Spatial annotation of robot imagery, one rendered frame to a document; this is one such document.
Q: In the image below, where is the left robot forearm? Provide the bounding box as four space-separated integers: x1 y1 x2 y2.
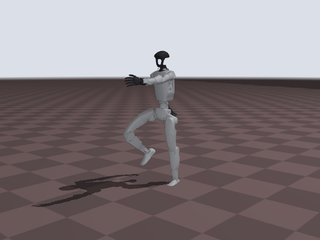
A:
143 75 163 86

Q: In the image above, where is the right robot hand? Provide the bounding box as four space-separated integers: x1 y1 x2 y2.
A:
168 105 177 117

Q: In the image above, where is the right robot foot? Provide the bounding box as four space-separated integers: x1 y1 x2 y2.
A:
140 148 156 166

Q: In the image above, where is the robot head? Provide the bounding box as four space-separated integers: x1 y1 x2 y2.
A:
154 51 170 72

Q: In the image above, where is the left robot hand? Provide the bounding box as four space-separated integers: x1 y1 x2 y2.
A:
124 74 146 87

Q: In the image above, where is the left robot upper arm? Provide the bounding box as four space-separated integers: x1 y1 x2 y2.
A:
157 71 176 85

